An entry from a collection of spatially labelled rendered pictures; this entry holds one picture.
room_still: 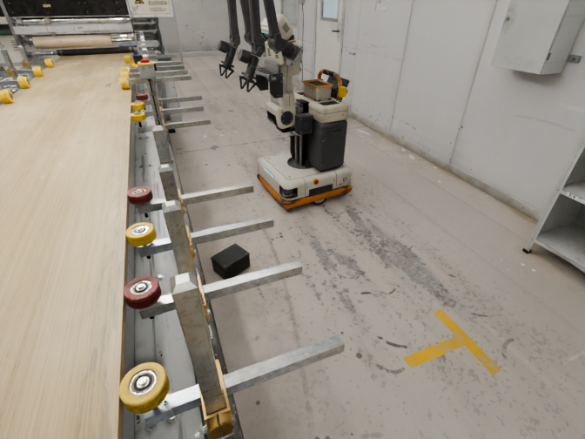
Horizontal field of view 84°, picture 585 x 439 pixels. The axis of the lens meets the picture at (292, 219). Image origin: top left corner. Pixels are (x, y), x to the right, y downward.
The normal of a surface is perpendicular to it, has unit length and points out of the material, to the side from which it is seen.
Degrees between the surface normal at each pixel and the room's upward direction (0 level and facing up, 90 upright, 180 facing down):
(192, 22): 90
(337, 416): 0
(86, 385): 0
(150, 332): 0
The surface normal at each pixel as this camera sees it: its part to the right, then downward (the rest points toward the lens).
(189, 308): 0.37, 0.52
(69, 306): 0.00, -0.83
